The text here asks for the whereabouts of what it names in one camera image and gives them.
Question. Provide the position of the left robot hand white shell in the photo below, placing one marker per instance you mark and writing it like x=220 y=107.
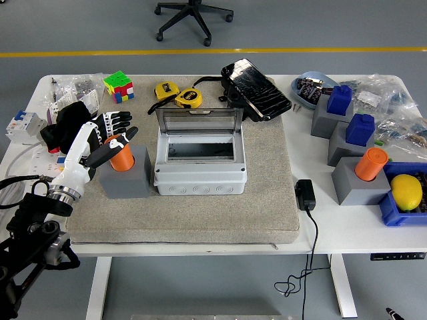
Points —
x=75 y=156

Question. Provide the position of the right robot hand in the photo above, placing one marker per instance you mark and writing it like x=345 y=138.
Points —
x=393 y=314

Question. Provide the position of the orange cylinder battery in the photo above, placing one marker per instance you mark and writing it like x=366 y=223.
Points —
x=370 y=165
x=123 y=160

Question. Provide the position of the grey plastic box clear lid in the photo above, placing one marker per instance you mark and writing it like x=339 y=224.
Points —
x=200 y=186

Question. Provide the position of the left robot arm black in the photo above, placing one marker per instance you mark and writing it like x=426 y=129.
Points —
x=30 y=233

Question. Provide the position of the white power strip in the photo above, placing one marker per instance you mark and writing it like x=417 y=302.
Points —
x=40 y=163

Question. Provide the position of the black cloth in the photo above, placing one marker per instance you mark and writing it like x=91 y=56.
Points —
x=71 y=115

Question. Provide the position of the white table leg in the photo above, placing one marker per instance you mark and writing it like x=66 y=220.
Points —
x=343 y=286
x=98 y=286

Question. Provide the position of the table control panel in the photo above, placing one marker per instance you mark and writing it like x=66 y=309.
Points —
x=397 y=256

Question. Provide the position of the clear bags with white labels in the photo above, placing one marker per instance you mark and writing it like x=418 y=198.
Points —
x=66 y=98

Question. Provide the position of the white circuit breaker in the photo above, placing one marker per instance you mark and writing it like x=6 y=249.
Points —
x=21 y=126

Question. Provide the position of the grey block with round hole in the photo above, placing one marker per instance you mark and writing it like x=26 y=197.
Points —
x=133 y=183
x=347 y=186

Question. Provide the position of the clear bag of metal nuts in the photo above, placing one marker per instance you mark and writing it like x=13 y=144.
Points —
x=83 y=86

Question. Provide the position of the puzzle cube green face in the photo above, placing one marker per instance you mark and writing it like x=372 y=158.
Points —
x=118 y=86

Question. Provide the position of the blue plastic bin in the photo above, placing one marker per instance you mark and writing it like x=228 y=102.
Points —
x=392 y=213

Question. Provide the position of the yellow tape measure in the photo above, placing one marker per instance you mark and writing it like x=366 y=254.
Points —
x=188 y=97
x=165 y=90

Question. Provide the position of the yellow lemon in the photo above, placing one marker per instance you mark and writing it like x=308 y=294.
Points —
x=406 y=191

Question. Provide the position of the grey-brown mat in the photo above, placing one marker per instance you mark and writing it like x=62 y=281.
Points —
x=200 y=216

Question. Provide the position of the dark printed packets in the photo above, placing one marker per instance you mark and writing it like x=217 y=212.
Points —
x=423 y=178
x=308 y=89

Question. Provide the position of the black power adapter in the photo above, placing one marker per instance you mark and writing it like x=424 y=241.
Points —
x=305 y=195

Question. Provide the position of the small green piece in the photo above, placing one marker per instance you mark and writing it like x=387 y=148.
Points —
x=378 y=142

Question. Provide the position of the grey block holder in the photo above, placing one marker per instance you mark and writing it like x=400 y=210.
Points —
x=322 y=123
x=337 y=150

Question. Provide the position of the black office chair base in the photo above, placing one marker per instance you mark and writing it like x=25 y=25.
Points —
x=193 y=16

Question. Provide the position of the clear bag of small parts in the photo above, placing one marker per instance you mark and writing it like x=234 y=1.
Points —
x=383 y=90
x=403 y=130

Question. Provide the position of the blue plastic block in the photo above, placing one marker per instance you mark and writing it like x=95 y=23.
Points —
x=338 y=100
x=359 y=130

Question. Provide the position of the glossy black case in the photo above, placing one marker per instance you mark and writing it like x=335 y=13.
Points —
x=257 y=90

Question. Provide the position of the small metal screws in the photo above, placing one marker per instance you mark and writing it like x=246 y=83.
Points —
x=296 y=107

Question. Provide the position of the light blue bowl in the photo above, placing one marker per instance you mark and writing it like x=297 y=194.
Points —
x=295 y=88

